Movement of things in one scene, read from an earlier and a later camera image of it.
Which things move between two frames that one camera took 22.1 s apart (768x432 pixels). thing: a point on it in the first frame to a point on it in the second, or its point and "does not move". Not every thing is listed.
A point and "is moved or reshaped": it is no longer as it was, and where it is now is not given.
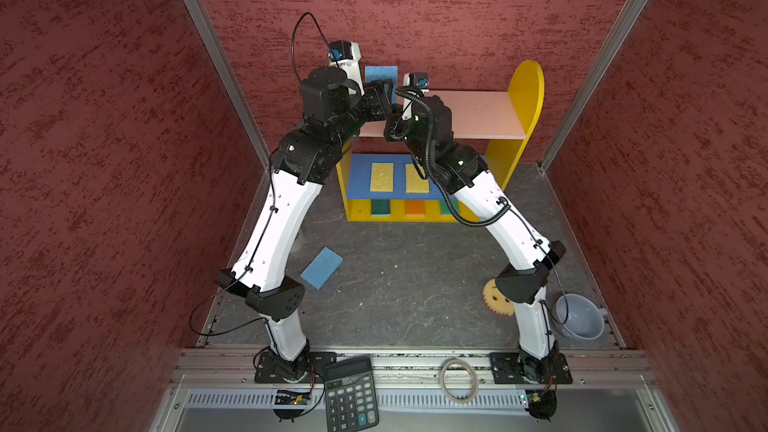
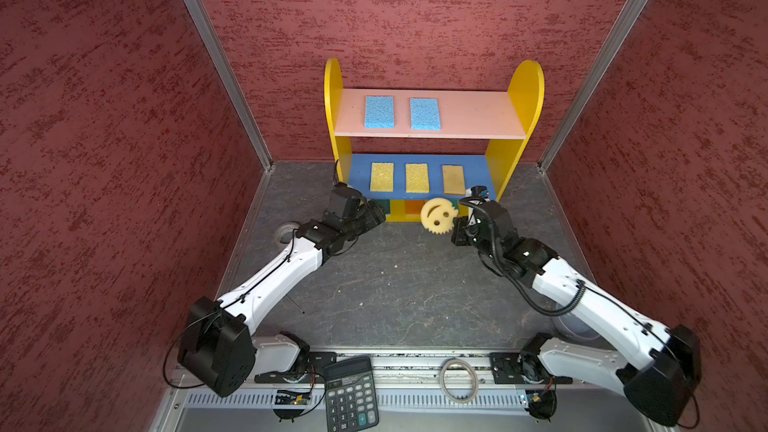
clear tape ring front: x=474 y=378 does not move
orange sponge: x=415 y=208 does not move
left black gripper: x=379 y=101 to x=373 y=217
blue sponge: x=320 y=269 is moved or reshaped
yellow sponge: x=382 y=177 does not move
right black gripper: x=396 y=131 to x=461 y=225
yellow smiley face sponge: x=495 y=301 to x=437 y=214
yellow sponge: x=414 y=182 does not move
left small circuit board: x=287 y=397 does not move
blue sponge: x=384 y=72 is moved or reshaped
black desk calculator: x=351 y=395 does not move
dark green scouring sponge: x=380 y=208 does not move
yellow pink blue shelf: x=378 y=179 does not move
